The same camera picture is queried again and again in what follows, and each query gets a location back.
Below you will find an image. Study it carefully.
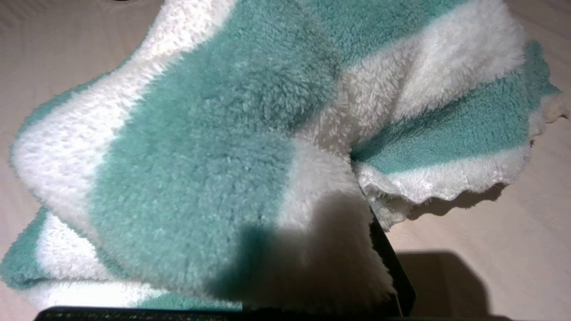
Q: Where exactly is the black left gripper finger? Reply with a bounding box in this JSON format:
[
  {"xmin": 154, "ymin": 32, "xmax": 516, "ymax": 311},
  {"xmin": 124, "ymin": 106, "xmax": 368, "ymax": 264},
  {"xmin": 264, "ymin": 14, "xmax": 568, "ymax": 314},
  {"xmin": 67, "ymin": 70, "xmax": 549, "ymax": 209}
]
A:
[{"xmin": 369, "ymin": 214, "xmax": 417, "ymax": 317}]

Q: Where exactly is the teal white striped towel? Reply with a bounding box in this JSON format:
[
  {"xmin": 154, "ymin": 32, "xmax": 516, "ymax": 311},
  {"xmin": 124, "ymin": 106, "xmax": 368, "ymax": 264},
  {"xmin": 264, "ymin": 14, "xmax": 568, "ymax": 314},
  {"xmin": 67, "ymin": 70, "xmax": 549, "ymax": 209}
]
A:
[{"xmin": 0, "ymin": 0, "xmax": 570, "ymax": 313}]

